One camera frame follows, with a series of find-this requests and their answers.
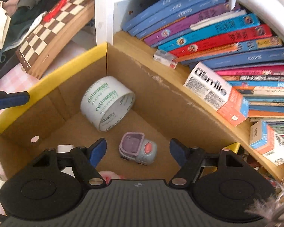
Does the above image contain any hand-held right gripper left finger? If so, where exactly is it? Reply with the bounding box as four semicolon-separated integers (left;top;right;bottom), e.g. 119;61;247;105
28;138;107;190

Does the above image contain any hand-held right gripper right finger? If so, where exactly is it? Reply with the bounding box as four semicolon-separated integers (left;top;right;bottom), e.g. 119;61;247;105
169;138;249;190

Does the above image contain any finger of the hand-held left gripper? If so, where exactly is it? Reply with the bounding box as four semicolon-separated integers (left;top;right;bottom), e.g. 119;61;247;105
0;88;31;112

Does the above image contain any purple grey toy car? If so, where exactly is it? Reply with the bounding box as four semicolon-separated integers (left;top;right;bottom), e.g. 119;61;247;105
118;132;157;166

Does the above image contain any yellow cardboard box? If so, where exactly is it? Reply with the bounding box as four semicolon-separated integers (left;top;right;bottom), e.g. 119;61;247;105
0;42;241;215

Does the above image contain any pink checkered desk mat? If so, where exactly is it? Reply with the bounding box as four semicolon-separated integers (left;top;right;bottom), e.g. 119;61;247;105
0;38;97;220

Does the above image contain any pink soft item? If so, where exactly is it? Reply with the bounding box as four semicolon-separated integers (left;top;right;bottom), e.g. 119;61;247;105
99;170;126;181

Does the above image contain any small white plastic item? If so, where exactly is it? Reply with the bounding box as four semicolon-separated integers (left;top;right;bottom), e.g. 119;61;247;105
56;145;74;154

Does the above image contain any white and orange carton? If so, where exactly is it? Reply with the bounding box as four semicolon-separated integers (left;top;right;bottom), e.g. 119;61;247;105
183;61;250;127

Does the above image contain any wooden folding chessboard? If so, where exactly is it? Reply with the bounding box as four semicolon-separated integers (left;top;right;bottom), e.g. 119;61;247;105
15;0;95;79

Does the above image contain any blue orange white carton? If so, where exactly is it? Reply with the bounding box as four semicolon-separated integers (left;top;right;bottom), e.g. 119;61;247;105
249;120;284;166

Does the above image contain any small white red box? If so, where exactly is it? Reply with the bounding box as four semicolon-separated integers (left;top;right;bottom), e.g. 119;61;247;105
153;50;178;69

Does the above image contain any red tassel ornament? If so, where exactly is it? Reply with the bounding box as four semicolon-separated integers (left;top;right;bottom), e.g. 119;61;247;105
43;0;73;23

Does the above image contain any pile of clothes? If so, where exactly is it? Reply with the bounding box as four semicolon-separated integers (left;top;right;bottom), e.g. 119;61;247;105
0;0;65;76

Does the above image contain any row of colourful books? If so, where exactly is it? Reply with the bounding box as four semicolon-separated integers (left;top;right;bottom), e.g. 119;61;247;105
121;0;284;154

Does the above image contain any fluffy pompom keychain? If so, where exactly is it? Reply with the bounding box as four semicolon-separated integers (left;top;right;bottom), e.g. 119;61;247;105
245;173;284;223

